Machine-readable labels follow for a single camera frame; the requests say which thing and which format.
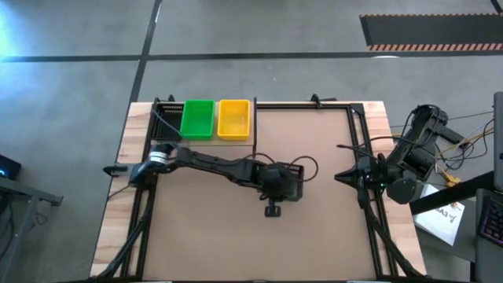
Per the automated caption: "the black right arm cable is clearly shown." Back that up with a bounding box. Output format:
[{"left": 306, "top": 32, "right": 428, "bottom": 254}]
[{"left": 336, "top": 135, "right": 406, "bottom": 159}]

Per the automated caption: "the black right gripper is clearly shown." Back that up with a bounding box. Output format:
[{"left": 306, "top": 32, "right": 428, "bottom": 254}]
[{"left": 334, "top": 155, "right": 391, "bottom": 190}]

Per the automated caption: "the white paper booklet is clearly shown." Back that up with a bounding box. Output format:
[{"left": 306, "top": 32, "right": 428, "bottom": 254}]
[{"left": 413, "top": 183, "right": 466, "bottom": 247}]

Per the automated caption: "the black thin cable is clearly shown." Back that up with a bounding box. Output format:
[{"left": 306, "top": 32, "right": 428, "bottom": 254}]
[{"left": 151, "top": 106, "right": 185, "bottom": 139}]

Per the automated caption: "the grey metal cart frame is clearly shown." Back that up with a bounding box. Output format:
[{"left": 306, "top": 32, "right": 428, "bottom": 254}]
[{"left": 0, "top": 175, "right": 64, "bottom": 276}]

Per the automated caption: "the grey desk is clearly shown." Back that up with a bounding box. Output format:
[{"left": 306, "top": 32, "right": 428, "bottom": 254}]
[{"left": 471, "top": 92, "right": 503, "bottom": 283}]

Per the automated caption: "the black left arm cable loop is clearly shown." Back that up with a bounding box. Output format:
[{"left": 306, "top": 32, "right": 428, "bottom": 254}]
[{"left": 251, "top": 153, "right": 320, "bottom": 184}]

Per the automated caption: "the green plastic basket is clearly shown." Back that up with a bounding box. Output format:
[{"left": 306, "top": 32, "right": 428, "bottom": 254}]
[{"left": 179, "top": 99, "right": 217, "bottom": 142}]

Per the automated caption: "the black mat with hazard stripe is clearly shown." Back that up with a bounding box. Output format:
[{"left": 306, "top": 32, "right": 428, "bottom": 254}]
[{"left": 358, "top": 13, "right": 503, "bottom": 53}]

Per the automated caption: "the yellow plastic basket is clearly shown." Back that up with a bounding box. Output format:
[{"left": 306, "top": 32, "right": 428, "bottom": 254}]
[{"left": 217, "top": 99, "right": 252, "bottom": 142}]

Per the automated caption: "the black device with blue light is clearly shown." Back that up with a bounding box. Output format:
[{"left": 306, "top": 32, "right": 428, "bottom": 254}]
[{"left": 0, "top": 153, "right": 23, "bottom": 182}]

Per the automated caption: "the black keyboard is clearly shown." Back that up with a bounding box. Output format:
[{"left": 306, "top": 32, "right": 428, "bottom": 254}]
[{"left": 477, "top": 195, "right": 503, "bottom": 248}]

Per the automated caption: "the black table clamp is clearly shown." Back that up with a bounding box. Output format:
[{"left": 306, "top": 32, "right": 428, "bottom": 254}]
[{"left": 102, "top": 164, "right": 129, "bottom": 176}]

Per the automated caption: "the black diagonal metal bar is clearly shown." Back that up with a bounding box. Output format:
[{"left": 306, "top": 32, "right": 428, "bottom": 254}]
[{"left": 409, "top": 170, "right": 497, "bottom": 215}]

